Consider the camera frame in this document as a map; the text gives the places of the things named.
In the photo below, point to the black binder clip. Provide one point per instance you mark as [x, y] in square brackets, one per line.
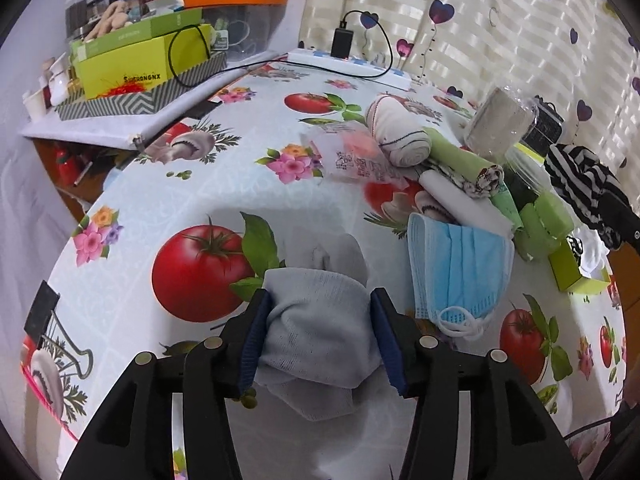
[40, 312]

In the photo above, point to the black power adapter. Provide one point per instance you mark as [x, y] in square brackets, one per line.
[342, 41]

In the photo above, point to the small grey space heater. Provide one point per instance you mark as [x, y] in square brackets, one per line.
[546, 129]

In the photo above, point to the fruit pattern tablecloth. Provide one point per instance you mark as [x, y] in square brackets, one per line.
[239, 161]

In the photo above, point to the green lid plastic jar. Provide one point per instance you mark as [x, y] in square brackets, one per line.
[546, 224]

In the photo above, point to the blue surgical face mask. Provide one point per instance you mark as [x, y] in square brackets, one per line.
[459, 274]

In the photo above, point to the clear jar dark contents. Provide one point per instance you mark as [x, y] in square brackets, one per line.
[524, 177]

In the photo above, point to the orange lid storage bin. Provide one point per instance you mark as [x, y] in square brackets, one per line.
[243, 28]

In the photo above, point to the white power strip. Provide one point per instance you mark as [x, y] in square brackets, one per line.
[352, 67]

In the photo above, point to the black white striped cloth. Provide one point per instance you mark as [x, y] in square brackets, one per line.
[579, 178]

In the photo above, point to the green flat box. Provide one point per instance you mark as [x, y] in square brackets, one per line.
[132, 34]

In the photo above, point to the clear packet orange earplugs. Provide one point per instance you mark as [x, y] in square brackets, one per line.
[347, 152]

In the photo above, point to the white bandage cloth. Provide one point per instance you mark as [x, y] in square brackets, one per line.
[400, 136]

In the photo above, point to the lime green shallow box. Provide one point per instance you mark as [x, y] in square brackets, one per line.
[580, 264]

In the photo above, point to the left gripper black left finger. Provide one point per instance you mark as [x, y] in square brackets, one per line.
[130, 435]

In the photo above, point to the white towel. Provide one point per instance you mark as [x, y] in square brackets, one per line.
[467, 211]

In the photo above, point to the tall clear plastic bottle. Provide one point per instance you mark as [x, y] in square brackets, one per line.
[504, 117]

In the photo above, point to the yellow green cardboard box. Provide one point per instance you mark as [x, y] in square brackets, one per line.
[143, 66]

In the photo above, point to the grey sock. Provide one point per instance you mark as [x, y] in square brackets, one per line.
[319, 351]

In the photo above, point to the cream heart pattern curtain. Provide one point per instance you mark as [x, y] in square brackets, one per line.
[577, 54]

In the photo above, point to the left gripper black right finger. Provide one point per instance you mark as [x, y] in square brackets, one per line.
[511, 437]

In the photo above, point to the green floral cloth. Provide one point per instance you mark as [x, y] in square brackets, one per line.
[474, 175]

